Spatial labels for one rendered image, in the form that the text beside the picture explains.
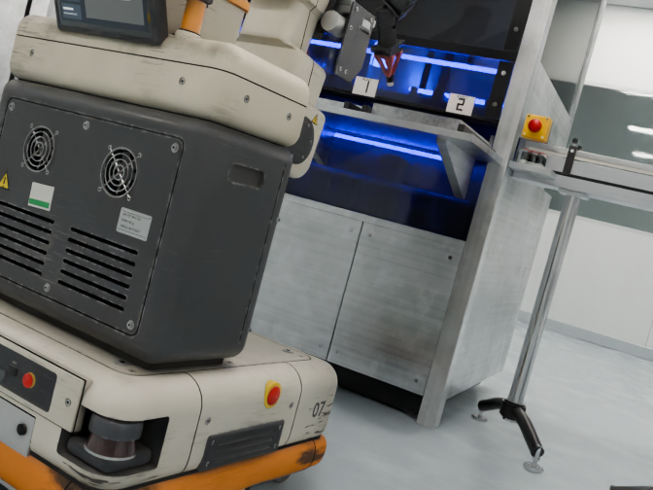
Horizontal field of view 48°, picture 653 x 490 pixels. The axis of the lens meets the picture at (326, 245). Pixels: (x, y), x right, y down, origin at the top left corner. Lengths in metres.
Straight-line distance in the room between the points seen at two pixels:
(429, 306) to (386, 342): 0.19
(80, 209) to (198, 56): 0.33
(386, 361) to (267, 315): 0.47
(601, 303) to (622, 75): 2.02
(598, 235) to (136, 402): 6.05
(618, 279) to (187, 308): 5.93
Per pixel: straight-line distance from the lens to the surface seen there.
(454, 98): 2.43
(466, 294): 2.35
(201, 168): 1.14
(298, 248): 2.56
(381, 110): 2.10
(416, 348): 2.40
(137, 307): 1.19
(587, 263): 6.91
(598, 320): 6.91
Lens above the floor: 0.62
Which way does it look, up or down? 3 degrees down
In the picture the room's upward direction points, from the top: 15 degrees clockwise
